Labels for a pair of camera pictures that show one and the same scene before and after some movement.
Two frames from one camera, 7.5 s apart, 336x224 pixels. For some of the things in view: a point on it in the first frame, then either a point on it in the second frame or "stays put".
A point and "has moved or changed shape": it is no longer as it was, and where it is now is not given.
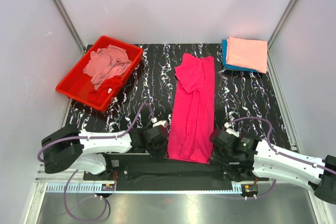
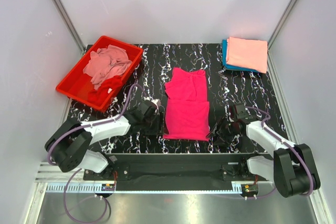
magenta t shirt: [191, 136] has moved or changed shape
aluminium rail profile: [43, 177] stays put
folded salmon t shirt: [248, 53] stays put
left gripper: [162, 153] to [160, 129]
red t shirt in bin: [105, 91] stays put
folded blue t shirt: [232, 66] stays put
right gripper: [217, 159] to [223, 139]
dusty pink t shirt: [106, 63] stays put
